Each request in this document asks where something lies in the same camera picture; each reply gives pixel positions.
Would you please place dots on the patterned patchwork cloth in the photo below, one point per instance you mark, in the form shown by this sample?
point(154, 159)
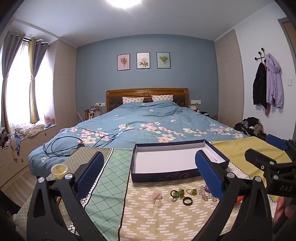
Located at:
point(148, 215)

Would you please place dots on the light pile of clothes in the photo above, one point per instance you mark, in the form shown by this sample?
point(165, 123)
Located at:
point(29, 130)

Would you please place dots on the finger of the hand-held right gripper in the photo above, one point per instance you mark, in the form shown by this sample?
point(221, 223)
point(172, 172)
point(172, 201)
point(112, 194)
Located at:
point(276, 141)
point(256, 158)

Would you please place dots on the wooden door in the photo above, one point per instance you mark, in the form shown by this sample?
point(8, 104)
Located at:
point(289, 34)

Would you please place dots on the wooden bed headboard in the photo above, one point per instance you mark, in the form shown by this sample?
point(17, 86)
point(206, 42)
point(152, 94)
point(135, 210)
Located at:
point(148, 92)

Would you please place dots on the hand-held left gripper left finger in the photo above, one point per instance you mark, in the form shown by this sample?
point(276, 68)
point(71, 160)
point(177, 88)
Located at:
point(90, 173)

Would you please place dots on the navy cardboard box lid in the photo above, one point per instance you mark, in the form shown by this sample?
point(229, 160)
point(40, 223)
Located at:
point(166, 160)

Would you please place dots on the dark pile of clothes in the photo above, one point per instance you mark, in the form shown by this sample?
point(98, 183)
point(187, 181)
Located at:
point(251, 127)

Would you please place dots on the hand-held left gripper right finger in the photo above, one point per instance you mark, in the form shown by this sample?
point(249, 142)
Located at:
point(209, 176)

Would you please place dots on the pink framed flower picture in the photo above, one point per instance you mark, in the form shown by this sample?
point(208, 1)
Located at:
point(123, 62)

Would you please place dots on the bed with blue floral duvet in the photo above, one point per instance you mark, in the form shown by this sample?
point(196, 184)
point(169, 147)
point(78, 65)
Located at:
point(143, 120)

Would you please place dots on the white wall socket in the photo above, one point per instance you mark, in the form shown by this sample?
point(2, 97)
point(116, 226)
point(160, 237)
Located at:
point(195, 102)
point(100, 104)

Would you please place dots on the green framed leaf picture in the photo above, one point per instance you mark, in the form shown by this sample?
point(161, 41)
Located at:
point(163, 60)

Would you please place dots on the beige wardrobe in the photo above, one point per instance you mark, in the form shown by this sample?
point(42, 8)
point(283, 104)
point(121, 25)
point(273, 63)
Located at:
point(66, 88)
point(229, 81)

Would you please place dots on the ceiling lamp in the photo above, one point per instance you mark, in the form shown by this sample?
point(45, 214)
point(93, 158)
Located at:
point(124, 2)

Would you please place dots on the nightstand bottles and organizer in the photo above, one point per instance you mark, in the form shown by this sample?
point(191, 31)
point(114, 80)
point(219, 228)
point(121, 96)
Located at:
point(93, 112)

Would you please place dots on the pink hair clip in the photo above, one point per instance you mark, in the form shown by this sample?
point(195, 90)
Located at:
point(157, 196)

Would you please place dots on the window seat cabinet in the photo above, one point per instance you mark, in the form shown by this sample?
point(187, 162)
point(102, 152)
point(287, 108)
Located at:
point(32, 148)

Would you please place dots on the pink desk fan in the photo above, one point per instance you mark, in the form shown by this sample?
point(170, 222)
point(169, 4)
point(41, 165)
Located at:
point(49, 121)

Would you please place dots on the yellow plastic cup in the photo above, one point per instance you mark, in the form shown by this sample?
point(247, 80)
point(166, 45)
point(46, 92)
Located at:
point(59, 170)

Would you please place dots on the yellow and grey curtain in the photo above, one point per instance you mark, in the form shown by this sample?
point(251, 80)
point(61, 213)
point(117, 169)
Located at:
point(34, 88)

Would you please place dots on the white framed flower picture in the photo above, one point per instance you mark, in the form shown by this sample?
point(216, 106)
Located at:
point(143, 60)

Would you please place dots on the pink hanging garment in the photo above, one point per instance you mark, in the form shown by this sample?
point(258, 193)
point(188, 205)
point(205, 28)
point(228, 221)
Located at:
point(267, 110)

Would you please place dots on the person's right hand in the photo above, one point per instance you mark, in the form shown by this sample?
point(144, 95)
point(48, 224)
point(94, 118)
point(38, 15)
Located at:
point(286, 212)

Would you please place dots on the dotted pillow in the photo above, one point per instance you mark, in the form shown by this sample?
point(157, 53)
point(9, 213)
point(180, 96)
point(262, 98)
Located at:
point(132, 99)
point(162, 97)

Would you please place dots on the black wall coat rack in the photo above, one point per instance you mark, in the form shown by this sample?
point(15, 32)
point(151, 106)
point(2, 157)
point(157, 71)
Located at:
point(261, 55)

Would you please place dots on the black jacket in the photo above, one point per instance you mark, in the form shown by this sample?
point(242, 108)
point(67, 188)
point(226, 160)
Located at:
point(259, 85)

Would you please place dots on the yellow cloth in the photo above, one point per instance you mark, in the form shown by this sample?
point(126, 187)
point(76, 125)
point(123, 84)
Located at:
point(238, 150)

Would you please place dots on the purple jacket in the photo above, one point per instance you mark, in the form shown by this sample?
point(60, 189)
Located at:
point(274, 83)

